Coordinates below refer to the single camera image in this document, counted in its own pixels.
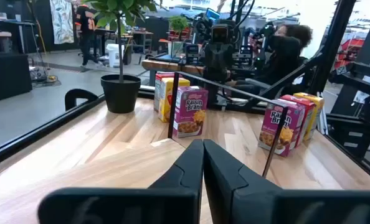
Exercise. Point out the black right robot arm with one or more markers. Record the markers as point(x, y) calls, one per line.
point(213, 93)

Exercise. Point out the small plant white pot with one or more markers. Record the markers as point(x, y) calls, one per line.
point(178, 28)

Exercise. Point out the black background robot arm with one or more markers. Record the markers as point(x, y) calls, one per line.
point(266, 43)

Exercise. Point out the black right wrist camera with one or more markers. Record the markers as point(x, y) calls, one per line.
point(220, 34)

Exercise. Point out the white bin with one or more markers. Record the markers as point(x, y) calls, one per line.
point(115, 56)

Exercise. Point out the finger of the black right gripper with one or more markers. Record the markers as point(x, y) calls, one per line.
point(211, 62)
point(225, 62)

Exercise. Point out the leaf print hanging cloth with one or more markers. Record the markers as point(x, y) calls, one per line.
point(62, 21)

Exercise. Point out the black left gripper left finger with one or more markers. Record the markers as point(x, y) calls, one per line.
point(126, 205)

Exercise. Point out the red metal rack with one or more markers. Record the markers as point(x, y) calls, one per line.
point(350, 53)

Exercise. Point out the yellow Corn Pops cereal box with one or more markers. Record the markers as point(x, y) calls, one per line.
point(315, 109)
point(167, 99)

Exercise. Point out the purple Raisin Bran cereal box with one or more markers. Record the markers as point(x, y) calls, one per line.
point(273, 127)
point(189, 112)

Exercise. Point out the wooden workbench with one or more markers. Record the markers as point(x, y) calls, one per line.
point(166, 66)

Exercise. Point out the red Froot Loops cereal box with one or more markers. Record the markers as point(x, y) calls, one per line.
point(159, 90)
point(306, 115)

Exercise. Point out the blue screen monitor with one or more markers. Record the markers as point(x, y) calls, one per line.
point(212, 14)

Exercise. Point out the green potted plant black pot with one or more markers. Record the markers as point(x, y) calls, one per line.
point(120, 95)

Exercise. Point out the black aluminium table frame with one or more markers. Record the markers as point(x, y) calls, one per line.
point(32, 137)

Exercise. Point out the silver metal bracket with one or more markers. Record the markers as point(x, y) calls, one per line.
point(322, 118)

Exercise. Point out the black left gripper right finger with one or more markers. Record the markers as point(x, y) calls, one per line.
point(297, 208)

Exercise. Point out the black cabinet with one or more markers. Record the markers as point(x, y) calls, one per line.
point(7, 76)

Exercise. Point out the person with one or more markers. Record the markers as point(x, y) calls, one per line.
point(87, 28)
point(284, 59)

